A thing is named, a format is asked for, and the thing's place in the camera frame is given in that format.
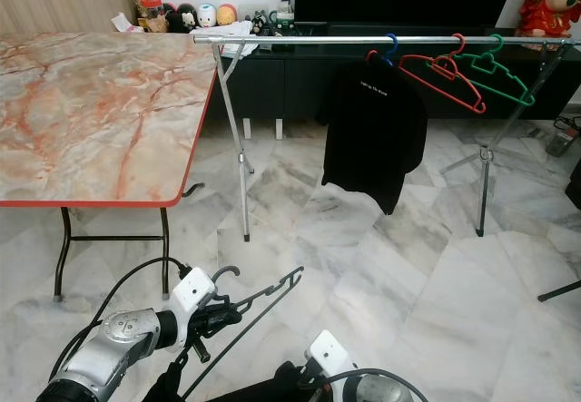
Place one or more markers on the dark navy garment yellow logo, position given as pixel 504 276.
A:
pixel 263 388

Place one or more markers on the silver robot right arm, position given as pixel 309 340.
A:
pixel 381 391

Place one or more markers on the blue plastic hanger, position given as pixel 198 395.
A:
pixel 393 46

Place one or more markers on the red plastic hanger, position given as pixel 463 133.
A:
pixel 443 66

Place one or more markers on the green plastic hanger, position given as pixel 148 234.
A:
pixel 490 64

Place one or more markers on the black T-shirt white print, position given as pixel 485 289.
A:
pixel 372 139

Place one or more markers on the black TV console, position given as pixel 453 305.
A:
pixel 281 89

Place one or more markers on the black and white panda toy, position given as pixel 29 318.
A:
pixel 259 25

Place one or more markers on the round black toy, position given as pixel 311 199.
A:
pixel 180 21

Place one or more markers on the green and white mug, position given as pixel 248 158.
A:
pixel 281 24

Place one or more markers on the round orange toy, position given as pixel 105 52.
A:
pixel 226 15

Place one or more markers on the clear jar red lid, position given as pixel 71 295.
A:
pixel 152 17

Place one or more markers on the grey remote in mug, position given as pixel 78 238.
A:
pixel 283 3

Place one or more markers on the dark brown sofa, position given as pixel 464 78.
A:
pixel 576 184

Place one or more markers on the gold figurine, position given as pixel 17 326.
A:
pixel 134 1

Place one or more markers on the light wood cabinet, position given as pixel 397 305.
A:
pixel 54 7

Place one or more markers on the red laughing Buddha statue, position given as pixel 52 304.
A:
pixel 549 7

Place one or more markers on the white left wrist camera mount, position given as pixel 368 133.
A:
pixel 195 290

